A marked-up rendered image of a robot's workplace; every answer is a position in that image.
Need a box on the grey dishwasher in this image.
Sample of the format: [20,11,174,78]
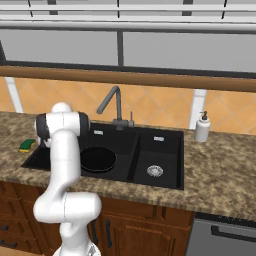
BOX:
[192,212,256,256]

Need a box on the grey-framed window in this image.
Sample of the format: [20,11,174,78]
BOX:
[0,0,256,80]

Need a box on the black double-basin sink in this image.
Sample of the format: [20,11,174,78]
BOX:
[21,121,185,191]

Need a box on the brown wooden drawer front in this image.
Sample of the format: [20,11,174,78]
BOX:
[0,214,37,240]
[0,232,42,256]
[0,195,32,222]

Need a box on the black dishwasher handle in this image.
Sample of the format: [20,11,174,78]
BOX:
[210,225,256,244]

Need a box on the green and yellow sponge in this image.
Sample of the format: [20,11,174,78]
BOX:
[18,138,37,154]

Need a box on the grey tap lever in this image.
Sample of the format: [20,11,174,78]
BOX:
[128,111,136,128]

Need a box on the white soap dispenser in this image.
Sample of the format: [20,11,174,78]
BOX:
[194,110,212,144]

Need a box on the black cupboard door handle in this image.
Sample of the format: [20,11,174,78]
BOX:
[90,218,100,247]
[105,218,113,250]

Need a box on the wooden window sill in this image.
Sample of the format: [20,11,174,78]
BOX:
[0,65,256,94]

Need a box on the grey tap spout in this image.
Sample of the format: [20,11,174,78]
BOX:
[96,85,130,131]

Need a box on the black round pan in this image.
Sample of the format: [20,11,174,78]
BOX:
[79,146,118,175]

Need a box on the brown wooden cupboard door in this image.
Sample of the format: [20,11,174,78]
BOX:
[99,197,195,256]
[13,183,103,256]

